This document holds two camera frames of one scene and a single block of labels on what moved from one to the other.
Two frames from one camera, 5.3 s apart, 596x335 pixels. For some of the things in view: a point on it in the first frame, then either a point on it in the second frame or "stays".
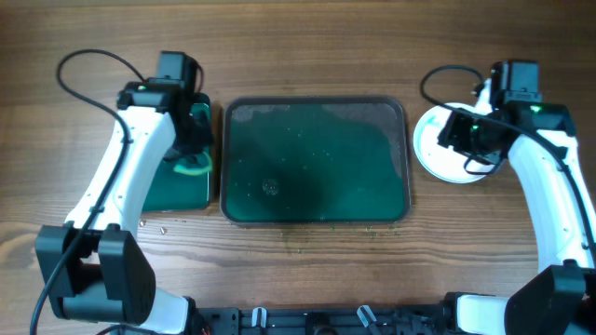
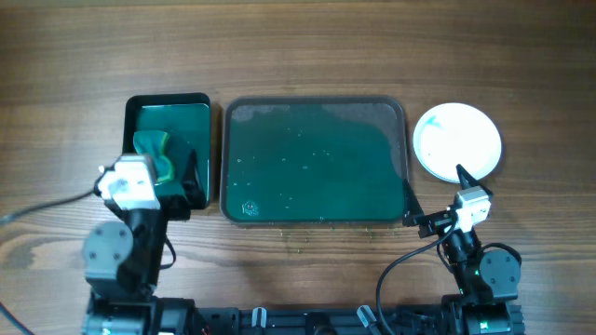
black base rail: (322, 320) stays
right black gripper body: (470, 136) → (437, 221)
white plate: (439, 159) stays
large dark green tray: (316, 161) stays
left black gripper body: (192, 138) → (172, 204)
